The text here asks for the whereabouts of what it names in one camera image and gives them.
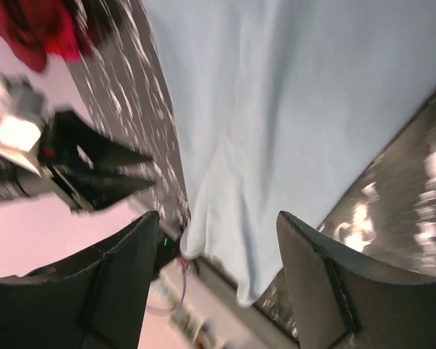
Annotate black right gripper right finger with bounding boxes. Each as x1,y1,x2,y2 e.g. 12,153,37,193
277,212,436,348

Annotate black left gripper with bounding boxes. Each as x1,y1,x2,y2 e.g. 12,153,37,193
0,111,156,211

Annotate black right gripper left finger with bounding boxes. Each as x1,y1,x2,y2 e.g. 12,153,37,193
0,211,159,348

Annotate light blue t shirt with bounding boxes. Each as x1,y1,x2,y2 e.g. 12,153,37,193
144,1,436,307

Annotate bright red folded t shirt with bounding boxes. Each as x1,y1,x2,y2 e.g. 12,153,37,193
44,1,80,61

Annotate dark red folded t shirt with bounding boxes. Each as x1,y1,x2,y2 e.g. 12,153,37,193
0,0,95,72

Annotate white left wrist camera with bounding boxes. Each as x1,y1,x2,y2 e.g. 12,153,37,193
0,73,47,176

